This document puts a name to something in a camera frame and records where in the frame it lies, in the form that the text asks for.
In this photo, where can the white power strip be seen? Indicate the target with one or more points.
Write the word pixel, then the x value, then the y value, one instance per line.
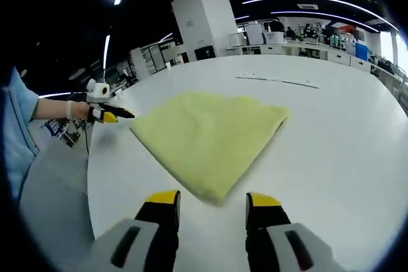
pixel 277 81

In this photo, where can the white drawer counter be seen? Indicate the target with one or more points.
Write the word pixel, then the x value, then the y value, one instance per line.
pixel 318 53

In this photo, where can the person's left hand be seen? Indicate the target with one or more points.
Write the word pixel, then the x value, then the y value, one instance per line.
pixel 81 110

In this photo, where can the black box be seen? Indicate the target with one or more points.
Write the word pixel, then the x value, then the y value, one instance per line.
pixel 204 53

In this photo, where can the white square pillar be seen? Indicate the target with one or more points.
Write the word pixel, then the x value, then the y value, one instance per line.
pixel 204 20

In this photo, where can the white paper cup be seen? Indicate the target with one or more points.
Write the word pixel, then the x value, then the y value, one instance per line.
pixel 167 65

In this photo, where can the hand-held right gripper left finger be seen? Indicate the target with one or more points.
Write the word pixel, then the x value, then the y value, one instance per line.
pixel 137 246

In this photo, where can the yellow blue black garment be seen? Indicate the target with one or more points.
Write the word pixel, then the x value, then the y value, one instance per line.
pixel 210 144

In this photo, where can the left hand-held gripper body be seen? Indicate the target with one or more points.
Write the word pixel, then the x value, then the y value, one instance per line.
pixel 99 92

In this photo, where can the white appliance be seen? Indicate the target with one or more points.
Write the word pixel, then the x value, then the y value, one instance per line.
pixel 236 39

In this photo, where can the white cabinet unit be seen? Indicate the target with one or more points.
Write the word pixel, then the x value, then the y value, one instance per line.
pixel 255 34

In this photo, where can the ceiling air vent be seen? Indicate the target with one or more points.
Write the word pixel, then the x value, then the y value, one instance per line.
pixel 308 6

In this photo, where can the white storage box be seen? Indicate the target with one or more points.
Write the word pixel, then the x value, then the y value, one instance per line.
pixel 274 38

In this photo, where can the blue crate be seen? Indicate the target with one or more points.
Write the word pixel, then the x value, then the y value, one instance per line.
pixel 362 51

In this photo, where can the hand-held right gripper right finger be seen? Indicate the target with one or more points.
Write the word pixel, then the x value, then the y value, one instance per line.
pixel 280 246

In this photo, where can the white wristband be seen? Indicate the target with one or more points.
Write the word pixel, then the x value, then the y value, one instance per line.
pixel 69 108

